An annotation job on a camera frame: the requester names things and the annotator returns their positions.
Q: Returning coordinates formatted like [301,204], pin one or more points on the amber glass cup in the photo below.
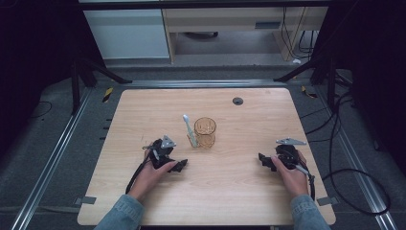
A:
[205,134]

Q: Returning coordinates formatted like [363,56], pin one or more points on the person's left hand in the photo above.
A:
[146,179]

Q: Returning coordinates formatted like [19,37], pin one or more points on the white cabinet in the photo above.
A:
[127,35]

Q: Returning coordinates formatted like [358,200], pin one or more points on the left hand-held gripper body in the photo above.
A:
[158,158]

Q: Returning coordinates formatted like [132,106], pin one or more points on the grey round table grommet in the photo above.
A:
[237,101]

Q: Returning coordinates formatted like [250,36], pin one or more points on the aluminium floor rail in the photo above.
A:
[48,166]
[360,179]
[204,83]

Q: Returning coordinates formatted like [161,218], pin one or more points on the grey tape piece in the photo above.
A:
[328,201]
[86,200]

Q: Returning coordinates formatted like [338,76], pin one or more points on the black metal stand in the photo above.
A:
[76,86]
[330,83]

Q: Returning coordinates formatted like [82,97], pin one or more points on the person's right hand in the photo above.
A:
[295,180]

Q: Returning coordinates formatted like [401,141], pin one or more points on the small white floor object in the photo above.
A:
[297,61]

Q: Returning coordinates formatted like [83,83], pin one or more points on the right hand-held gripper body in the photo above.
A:
[288,156]

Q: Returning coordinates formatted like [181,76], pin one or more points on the yellow black tape strip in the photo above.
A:
[308,93]
[108,94]

